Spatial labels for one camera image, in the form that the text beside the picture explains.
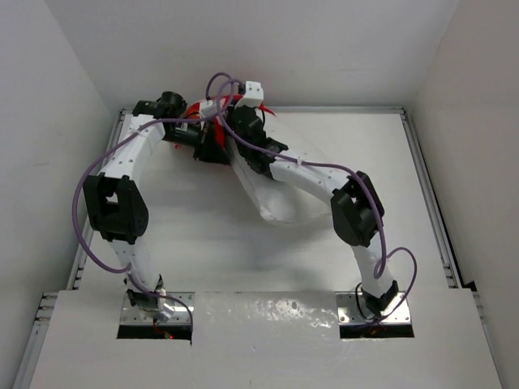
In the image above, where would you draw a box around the red patterned pillowcase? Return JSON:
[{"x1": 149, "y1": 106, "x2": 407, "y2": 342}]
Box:
[{"x1": 172, "y1": 99, "x2": 279, "y2": 163}]

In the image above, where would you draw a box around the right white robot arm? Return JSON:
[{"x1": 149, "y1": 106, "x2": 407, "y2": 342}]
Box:
[{"x1": 225, "y1": 106, "x2": 398, "y2": 318}]

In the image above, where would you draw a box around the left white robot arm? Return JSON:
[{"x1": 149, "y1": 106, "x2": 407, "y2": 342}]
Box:
[{"x1": 83, "y1": 92, "x2": 229, "y2": 321}]

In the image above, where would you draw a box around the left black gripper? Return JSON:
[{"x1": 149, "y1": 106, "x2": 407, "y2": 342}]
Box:
[{"x1": 163, "y1": 118, "x2": 231, "y2": 165}]

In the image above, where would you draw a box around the metal base plate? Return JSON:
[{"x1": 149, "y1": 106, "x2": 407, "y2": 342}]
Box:
[
  {"x1": 336, "y1": 291, "x2": 414, "y2": 325},
  {"x1": 119, "y1": 292, "x2": 195, "y2": 326}
]

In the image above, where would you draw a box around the white front cover board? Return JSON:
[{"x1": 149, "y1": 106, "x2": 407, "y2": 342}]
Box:
[{"x1": 32, "y1": 290, "x2": 500, "y2": 388}]

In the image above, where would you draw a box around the white pillow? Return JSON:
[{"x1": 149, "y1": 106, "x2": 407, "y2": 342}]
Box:
[{"x1": 229, "y1": 105, "x2": 344, "y2": 223}]

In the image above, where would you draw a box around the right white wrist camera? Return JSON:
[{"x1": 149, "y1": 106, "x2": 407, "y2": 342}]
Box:
[{"x1": 234, "y1": 81, "x2": 264, "y2": 108}]

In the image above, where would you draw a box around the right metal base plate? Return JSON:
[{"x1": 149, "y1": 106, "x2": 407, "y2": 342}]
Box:
[{"x1": 336, "y1": 291, "x2": 414, "y2": 325}]

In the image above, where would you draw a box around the aluminium table frame rail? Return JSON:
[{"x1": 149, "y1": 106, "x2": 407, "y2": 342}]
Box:
[{"x1": 11, "y1": 105, "x2": 483, "y2": 389}]

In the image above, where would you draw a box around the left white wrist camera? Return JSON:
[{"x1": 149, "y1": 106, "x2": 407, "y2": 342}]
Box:
[{"x1": 199, "y1": 100, "x2": 218, "y2": 120}]

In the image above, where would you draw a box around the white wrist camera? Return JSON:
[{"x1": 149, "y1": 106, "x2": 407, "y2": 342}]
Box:
[
  {"x1": 234, "y1": 81, "x2": 264, "y2": 108},
  {"x1": 199, "y1": 100, "x2": 218, "y2": 120}
]

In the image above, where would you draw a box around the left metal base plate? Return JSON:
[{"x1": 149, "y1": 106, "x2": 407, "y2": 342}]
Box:
[{"x1": 119, "y1": 292, "x2": 195, "y2": 326}]

